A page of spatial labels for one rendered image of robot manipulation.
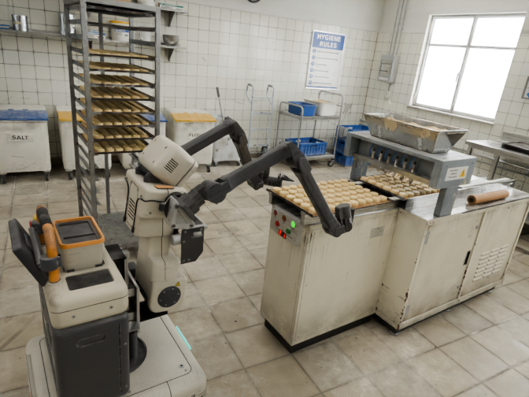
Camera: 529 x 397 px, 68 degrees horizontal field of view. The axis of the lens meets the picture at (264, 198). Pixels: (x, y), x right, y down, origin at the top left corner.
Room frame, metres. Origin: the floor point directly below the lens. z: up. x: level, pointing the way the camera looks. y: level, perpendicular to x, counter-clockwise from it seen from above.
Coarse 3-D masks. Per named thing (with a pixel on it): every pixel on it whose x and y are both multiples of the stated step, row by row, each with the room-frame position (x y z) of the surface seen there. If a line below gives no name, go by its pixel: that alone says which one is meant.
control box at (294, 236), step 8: (272, 208) 2.00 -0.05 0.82; (280, 208) 1.98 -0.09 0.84; (272, 216) 2.00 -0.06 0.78; (280, 216) 1.94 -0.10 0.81; (288, 216) 1.88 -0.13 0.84; (272, 224) 1.99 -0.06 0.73; (280, 224) 1.93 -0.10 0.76; (288, 224) 1.88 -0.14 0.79; (296, 224) 1.83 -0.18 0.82; (296, 232) 1.82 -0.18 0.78; (288, 240) 1.86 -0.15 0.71; (296, 240) 1.81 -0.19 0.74
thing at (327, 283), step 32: (320, 224) 1.83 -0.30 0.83; (384, 224) 2.12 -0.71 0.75; (288, 256) 1.90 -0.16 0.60; (320, 256) 1.85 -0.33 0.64; (352, 256) 1.99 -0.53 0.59; (384, 256) 2.16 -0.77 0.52; (288, 288) 1.86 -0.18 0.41; (320, 288) 1.88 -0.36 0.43; (352, 288) 2.03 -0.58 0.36; (288, 320) 1.83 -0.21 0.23; (320, 320) 1.90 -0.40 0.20; (352, 320) 2.07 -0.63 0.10
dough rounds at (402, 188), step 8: (368, 176) 2.49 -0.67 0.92; (376, 176) 2.51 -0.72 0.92; (384, 176) 2.54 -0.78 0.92; (376, 184) 2.35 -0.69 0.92; (384, 184) 2.37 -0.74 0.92; (392, 184) 2.40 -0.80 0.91; (400, 184) 2.39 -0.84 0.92; (408, 184) 2.41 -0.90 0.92; (416, 184) 2.45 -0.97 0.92; (424, 184) 2.49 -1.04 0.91; (392, 192) 2.24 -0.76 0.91; (400, 192) 2.22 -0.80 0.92; (408, 192) 2.24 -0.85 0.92; (416, 192) 2.26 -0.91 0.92; (424, 192) 2.29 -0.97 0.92; (432, 192) 2.35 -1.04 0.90
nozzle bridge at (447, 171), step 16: (352, 144) 2.59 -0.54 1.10; (368, 144) 2.56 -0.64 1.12; (384, 144) 2.35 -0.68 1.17; (400, 144) 2.37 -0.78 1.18; (368, 160) 2.48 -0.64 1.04; (384, 160) 2.44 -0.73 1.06; (400, 160) 2.34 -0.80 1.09; (416, 160) 2.25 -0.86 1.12; (432, 160) 2.08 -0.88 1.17; (448, 160) 2.06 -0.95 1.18; (464, 160) 2.15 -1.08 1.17; (352, 176) 2.66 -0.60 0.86; (416, 176) 2.18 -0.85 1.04; (432, 176) 2.06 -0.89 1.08; (448, 176) 2.08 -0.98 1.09; (464, 176) 2.17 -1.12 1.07; (448, 192) 2.10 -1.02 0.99; (448, 208) 2.13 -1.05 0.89
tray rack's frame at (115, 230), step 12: (72, 0) 2.70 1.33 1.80; (96, 0) 2.56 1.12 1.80; (108, 0) 2.59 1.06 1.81; (144, 12) 2.96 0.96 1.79; (132, 24) 3.27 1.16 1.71; (132, 36) 3.27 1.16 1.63; (132, 48) 3.27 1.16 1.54; (132, 60) 3.27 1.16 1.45; (72, 72) 3.02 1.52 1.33; (72, 84) 3.01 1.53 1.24; (72, 96) 3.01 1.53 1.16; (72, 108) 3.01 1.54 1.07; (72, 120) 3.00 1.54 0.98; (108, 168) 3.16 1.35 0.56; (108, 180) 3.16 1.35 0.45; (108, 192) 3.16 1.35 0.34; (108, 204) 3.16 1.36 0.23; (108, 216) 3.10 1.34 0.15; (120, 216) 3.12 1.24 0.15; (108, 228) 2.86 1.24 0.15; (120, 228) 2.88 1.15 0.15; (108, 240) 2.67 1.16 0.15; (120, 240) 2.69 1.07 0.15; (132, 240) 2.71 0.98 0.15
